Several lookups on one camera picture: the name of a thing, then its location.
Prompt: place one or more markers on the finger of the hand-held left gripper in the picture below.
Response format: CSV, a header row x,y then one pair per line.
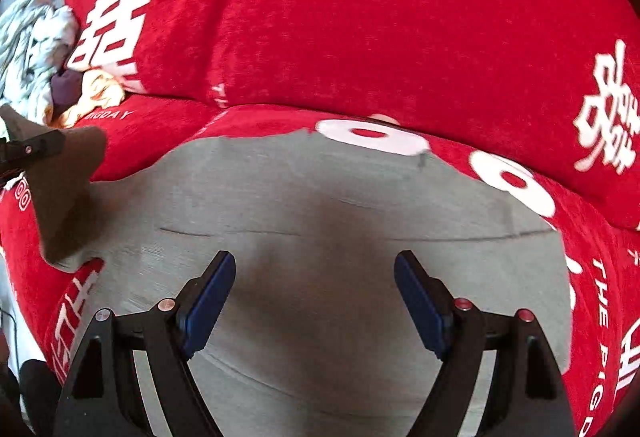
x,y
35,148

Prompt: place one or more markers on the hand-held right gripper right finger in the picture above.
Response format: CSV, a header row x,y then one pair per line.
x,y
420,304

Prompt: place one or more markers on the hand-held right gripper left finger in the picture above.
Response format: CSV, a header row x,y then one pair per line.
x,y
210,304

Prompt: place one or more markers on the grey small garment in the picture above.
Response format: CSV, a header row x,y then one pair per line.
x,y
310,217

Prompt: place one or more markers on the dark purple cloth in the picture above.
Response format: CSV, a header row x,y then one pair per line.
x,y
67,87

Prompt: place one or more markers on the yellow orange cloth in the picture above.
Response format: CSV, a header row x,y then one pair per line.
x,y
97,94

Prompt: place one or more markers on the white grey patterned cloth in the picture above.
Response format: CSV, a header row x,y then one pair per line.
x,y
30,47

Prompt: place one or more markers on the person's dark clothing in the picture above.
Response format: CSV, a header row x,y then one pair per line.
x,y
30,397

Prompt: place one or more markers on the red printed blanket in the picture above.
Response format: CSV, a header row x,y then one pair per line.
x,y
380,17

